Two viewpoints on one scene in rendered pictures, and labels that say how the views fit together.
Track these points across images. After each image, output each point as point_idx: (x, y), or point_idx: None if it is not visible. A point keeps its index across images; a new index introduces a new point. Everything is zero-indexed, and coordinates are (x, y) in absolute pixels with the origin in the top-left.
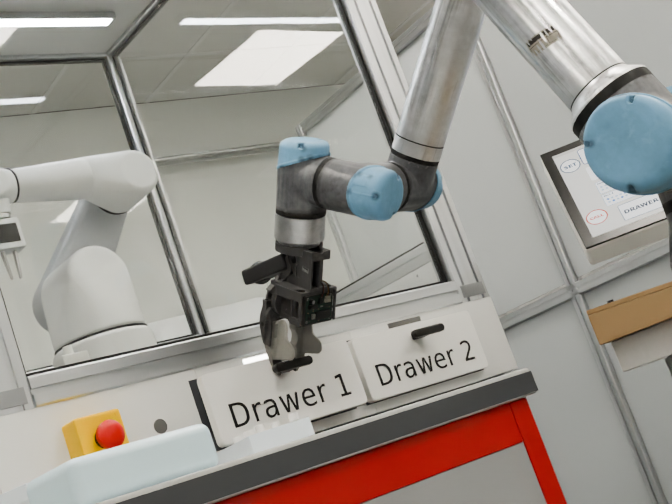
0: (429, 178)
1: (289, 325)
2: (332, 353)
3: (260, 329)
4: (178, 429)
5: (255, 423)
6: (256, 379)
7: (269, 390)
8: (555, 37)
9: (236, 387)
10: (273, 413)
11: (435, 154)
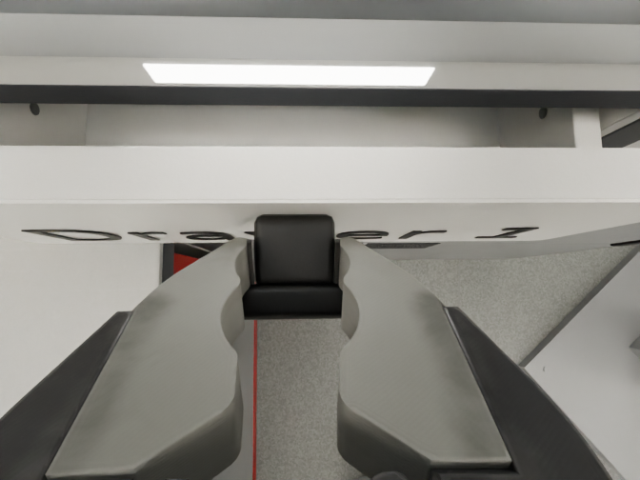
0: None
1: (339, 371)
2: (594, 212)
3: (30, 393)
4: None
5: (145, 239)
6: (150, 218)
7: (210, 227)
8: None
9: (46, 221)
10: (213, 237)
11: None
